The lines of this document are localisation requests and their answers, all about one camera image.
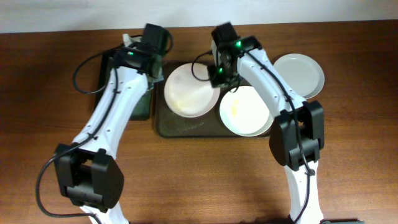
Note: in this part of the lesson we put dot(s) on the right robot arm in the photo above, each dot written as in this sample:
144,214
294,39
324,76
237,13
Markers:
297,132

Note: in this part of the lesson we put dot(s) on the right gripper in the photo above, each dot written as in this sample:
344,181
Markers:
212,72

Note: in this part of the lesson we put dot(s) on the grey plate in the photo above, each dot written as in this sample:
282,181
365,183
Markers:
302,73

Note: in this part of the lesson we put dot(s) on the dark brown serving tray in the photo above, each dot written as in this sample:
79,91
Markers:
170,125

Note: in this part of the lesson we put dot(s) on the pink white plate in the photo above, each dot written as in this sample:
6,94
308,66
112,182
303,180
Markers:
188,92

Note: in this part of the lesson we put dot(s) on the pale green plate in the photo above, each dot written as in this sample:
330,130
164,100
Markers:
244,113

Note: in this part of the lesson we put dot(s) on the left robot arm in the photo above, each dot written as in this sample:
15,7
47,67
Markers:
86,170

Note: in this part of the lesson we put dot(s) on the black water tray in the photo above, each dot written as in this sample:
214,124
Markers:
142,110

